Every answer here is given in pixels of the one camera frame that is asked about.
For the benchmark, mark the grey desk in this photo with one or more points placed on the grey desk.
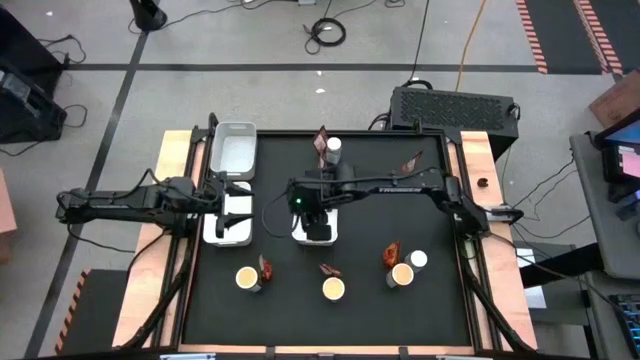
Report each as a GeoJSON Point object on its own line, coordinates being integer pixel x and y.
{"type": "Point", "coordinates": [595, 200]}

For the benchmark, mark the black keyboard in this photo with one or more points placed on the black keyboard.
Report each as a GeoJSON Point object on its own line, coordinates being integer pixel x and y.
{"type": "Point", "coordinates": [630, 325]}

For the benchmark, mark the black round stand base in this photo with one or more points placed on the black round stand base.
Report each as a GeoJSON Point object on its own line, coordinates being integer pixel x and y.
{"type": "Point", "coordinates": [147, 15]}

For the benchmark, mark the black perforated computer case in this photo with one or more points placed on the black perforated computer case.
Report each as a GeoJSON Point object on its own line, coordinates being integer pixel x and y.
{"type": "Point", "coordinates": [450, 107]}

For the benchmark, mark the white plastic bin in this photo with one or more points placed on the white plastic bin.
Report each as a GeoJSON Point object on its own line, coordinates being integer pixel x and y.
{"type": "Point", "coordinates": [233, 150]}
{"type": "Point", "coordinates": [296, 232]}
{"type": "Point", "coordinates": [237, 205]}

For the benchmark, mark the brown cardboard box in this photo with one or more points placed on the brown cardboard box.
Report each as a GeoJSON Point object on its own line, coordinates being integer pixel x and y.
{"type": "Point", "coordinates": [620, 100]}

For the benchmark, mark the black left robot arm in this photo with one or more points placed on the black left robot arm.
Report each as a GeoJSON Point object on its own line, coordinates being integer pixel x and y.
{"type": "Point", "coordinates": [115, 205]}

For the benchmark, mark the grey black adapter box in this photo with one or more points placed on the grey black adapter box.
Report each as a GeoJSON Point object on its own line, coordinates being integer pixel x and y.
{"type": "Point", "coordinates": [505, 214]}

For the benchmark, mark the black side table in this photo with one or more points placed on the black side table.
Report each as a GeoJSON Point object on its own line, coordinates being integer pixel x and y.
{"type": "Point", "coordinates": [20, 45]}

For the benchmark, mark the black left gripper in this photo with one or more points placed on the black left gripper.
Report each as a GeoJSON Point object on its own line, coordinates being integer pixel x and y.
{"type": "Point", "coordinates": [220, 205]}

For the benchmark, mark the orange brown seasoning packet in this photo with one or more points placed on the orange brown seasoning packet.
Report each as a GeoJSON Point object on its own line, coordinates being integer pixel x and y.
{"type": "Point", "coordinates": [411, 164]}
{"type": "Point", "coordinates": [266, 271]}
{"type": "Point", "coordinates": [322, 160]}
{"type": "Point", "coordinates": [330, 270]}
{"type": "Point", "coordinates": [320, 140]}
{"type": "Point", "coordinates": [391, 255]}

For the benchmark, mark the black equipment case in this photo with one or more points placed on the black equipment case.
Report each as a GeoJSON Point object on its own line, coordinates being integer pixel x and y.
{"type": "Point", "coordinates": [30, 120]}

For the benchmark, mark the black aluminium table frame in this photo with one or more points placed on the black aluminium table frame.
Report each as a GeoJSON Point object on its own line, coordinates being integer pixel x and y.
{"type": "Point", "coordinates": [280, 133]}

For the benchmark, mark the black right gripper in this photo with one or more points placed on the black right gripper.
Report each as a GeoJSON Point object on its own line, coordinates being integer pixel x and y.
{"type": "Point", "coordinates": [316, 218]}

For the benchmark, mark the bagel seasoning jar white lid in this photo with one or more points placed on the bagel seasoning jar white lid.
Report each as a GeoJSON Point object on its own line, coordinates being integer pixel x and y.
{"type": "Point", "coordinates": [334, 145]}
{"type": "Point", "coordinates": [416, 259]}

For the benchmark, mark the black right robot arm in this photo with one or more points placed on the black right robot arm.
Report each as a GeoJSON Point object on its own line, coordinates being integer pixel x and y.
{"type": "Point", "coordinates": [395, 187]}

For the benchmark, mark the black computer monitor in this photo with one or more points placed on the black computer monitor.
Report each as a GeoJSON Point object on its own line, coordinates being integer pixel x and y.
{"type": "Point", "coordinates": [625, 160]}

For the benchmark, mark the black mat orange striped edge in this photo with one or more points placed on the black mat orange striped edge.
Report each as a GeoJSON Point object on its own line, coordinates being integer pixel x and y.
{"type": "Point", "coordinates": [560, 30]}
{"type": "Point", "coordinates": [100, 310]}

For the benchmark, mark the wooden board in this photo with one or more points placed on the wooden board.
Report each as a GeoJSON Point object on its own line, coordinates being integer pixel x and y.
{"type": "Point", "coordinates": [5, 210]}

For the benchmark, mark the cup of tea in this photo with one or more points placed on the cup of tea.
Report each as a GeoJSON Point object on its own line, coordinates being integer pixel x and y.
{"type": "Point", "coordinates": [333, 289]}

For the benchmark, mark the black desk beam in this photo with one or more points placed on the black desk beam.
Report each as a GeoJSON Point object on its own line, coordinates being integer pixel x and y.
{"type": "Point", "coordinates": [560, 265]}

